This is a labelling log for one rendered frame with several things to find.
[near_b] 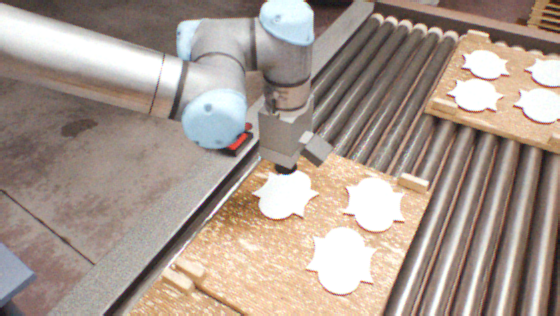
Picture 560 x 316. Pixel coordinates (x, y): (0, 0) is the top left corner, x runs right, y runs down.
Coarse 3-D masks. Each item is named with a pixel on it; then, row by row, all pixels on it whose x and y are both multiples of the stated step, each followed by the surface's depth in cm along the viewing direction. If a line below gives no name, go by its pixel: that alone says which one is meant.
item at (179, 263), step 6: (180, 258) 75; (174, 264) 74; (180, 264) 74; (186, 264) 74; (192, 264) 74; (180, 270) 75; (186, 270) 73; (192, 270) 73; (198, 270) 73; (204, 270) 73; (192, 276) 74; (198, 276) 72; (204, 276) 74; (198, 282) 74
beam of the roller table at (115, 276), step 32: (352, 32) 140; (320, 64) 127; (256, 128) 106; (224, 160) 99; (192, 192) 92; (160, 224) 86; (128, 256) 81; (160, 256) 83; (96, 288) 76; (128, 288) 77
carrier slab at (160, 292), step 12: (156, 288) 74; (168, 288) 74; (144, 300) 72; (156, 300) 72; (168, 300) 72; (180, 300) 72; (192, 300) 72; (204, 300) 72; (132, 312) 71; (144, 312) 71; (156, 312) 71; (168, 312) 71; (180, 312) 71; (192, 312) 71; (204, 312) 71; (216, 312) 71; (228, 312) 71
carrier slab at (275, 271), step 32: (320, 192) 89; (416, 192) 89; (224, 224) 83; (256, 224) 83; (288, 224) 83; (320, 224) 83; (352, 224) 83; (416, 224) 83; (192, 256) 78; (224, 256) 78; (256, 256) 78; (288, 256) 78; (384, 256) 78; (224, 288) 74; (256, 288) 74; (288, 288) 74; (320, 288) 74; (384, 288) 74
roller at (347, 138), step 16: (416, 32) 139; (400, 48) 133; (400, 64) 127; (384, 80) 120; (368, 96) 115; (384, 96) 118; (368, 112) 111; (352, 128) 106; (336, 144) 102; (352, 144) 104; (224, 304) 74
